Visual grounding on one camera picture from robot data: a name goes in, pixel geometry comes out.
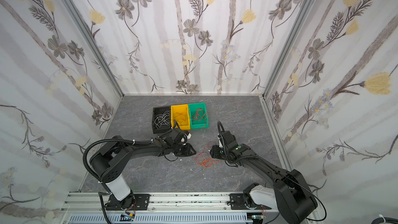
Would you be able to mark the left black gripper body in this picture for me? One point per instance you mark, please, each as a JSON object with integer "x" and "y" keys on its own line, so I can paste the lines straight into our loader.
{"x": 182, "y": 149}

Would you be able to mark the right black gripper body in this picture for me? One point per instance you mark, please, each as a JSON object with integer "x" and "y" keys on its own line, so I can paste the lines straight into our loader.
{"x": 221, "y": 152}

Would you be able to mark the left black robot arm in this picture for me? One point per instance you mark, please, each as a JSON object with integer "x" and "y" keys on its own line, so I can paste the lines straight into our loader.
{"x": 92, "y": 160}

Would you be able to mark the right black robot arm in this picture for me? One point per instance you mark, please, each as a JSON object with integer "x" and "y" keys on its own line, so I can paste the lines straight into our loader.
{"x": 289, "y": 194}

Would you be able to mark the black plastic bin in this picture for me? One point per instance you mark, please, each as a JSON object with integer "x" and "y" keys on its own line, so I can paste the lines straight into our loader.
{"x": 161, "y": 119}

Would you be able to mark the yellow plastic bin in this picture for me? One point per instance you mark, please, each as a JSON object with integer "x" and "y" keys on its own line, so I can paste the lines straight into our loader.
{"x": 180, "y": 114}

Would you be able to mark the green plastic bin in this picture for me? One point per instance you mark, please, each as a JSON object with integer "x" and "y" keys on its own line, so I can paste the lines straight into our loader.
{"x": 198, "y": 115}

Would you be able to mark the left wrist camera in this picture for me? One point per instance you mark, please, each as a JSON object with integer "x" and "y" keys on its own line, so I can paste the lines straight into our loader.
{"x": 187, "y": 136}

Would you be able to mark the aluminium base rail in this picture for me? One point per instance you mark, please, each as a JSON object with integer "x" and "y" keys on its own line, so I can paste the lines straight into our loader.
{"x": 166, "y": 208}

